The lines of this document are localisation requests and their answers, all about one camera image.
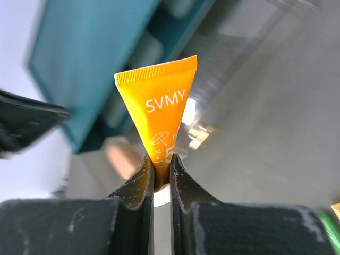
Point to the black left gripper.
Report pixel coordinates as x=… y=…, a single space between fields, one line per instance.
x=25 y=120

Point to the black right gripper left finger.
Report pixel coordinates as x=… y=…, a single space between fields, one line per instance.
x=121 y=223

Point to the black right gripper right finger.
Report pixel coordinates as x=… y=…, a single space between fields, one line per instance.
x=202 y=224

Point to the orange sunscreen tube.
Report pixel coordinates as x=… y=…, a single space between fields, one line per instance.
x=155 y=97

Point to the black gold lipstick case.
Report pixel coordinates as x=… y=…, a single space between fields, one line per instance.
x=336 y=209

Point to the clear top drawer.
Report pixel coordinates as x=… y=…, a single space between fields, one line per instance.
x=235 y=41

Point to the teal drawer organizer box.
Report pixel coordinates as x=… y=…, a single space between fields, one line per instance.
x=80 y=45

